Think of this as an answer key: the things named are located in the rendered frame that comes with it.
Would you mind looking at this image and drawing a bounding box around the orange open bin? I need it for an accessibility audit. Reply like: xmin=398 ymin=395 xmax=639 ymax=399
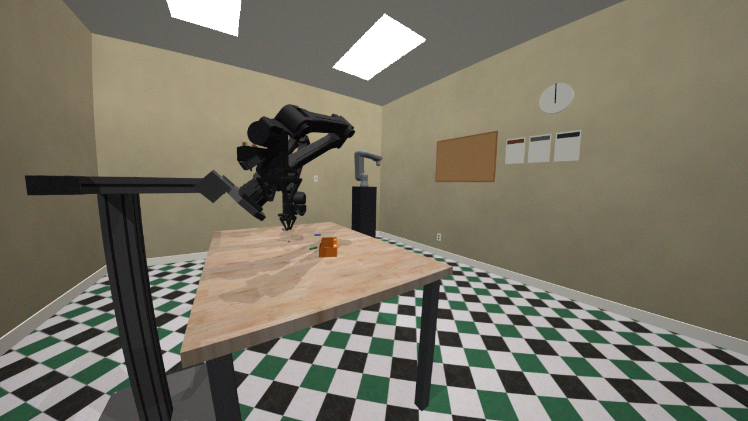
xmin=319 ymin=237 xmax=337 ymax=257

